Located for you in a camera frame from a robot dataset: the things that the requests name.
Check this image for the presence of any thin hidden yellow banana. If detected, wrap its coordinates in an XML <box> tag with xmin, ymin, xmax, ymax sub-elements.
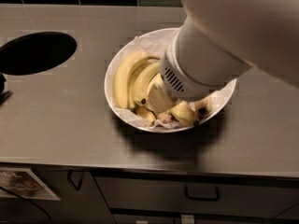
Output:
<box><xmin>128</xmin><ymin>62</ymin><xmax>150</xmax><ymax>111</ymax></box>

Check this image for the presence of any small bottom yellow banana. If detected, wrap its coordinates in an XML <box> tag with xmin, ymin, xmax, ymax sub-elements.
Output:
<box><xmin>135</xmin><ymin>105</ymin><xmax>156</xmax><ymax>126</ymax></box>

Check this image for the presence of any yellow banana dark tip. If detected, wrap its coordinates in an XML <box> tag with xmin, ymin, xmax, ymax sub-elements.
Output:
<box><xmin>133</xmin><ymin>63</ymin><xmax>160</xmax><ymax>105</ymax></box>

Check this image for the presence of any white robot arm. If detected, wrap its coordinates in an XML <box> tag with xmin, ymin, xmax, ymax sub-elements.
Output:
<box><xmin>147</xmin><ymin>0</ymin><xmax>299</xmax><ymax>113</ymax></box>

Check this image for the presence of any white paper liner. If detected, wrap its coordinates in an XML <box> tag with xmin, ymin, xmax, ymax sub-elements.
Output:
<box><xmin>104</xmin><ymin>28</ymin><xmax>236</xmax><ymax>133</ymax></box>

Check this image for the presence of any magazine on cabinet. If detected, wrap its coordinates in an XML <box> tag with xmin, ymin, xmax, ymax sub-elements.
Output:
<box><xmin>0</xmin><ymin>167</ymin><xmax>61</xmax><ymax>201</ymax></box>

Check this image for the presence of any right short yellow banana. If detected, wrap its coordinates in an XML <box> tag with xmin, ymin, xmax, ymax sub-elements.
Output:
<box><xmin>194</xmin><ymin>97</ymin><xmax>212</xmax><ymax>117</ymax></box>

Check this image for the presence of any front curved yellow banana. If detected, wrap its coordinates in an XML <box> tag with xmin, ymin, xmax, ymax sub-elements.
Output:
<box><xmin>170</xmin><ymin>102</ymin><xmax>200</xmax><ymax>126</ymax></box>

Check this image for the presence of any white round bowl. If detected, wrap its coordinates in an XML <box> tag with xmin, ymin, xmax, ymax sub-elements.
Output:
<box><xmin>104</xmin><ymin>28</ymin><xmax>237</xmax><ymax>133</ymax></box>

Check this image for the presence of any black round counter hole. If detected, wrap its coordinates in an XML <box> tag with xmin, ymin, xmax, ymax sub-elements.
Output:
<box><xmin>0</xmin><ymin>32</ymin><xmax>77</xmax><ymax>76</ymax></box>

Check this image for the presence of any leftmost yellow banana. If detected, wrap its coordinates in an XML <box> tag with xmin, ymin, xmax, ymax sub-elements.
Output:
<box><xmin>112</xmin><ymin>50</ymin><xmax>159</xmax><ymax>109</ymax></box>

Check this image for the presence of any grey drawer front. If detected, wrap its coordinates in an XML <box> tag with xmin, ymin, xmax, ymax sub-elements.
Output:
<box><xmin>96</xmin><ymin>176</ymin><xmax>299</xmax><ymax>217</ymax></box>

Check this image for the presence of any black drawer handle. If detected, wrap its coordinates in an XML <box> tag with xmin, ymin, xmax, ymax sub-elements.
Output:
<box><xmin>184</xmin><ymin>183</ymin><xmax>220</xmax><ymax>202</ymax></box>

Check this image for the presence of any black cabinet door handle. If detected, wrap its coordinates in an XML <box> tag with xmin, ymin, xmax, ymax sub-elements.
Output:
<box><xmin>67</xmin><ymin>169</ymin><xmax>84</xmax><ymax>191</ymax></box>

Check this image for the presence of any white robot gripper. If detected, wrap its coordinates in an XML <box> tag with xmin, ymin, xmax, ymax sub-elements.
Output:
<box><xmin>147</xmin><ymin>28</ymin><xmax>237</xmax><ymax>114</ymax></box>

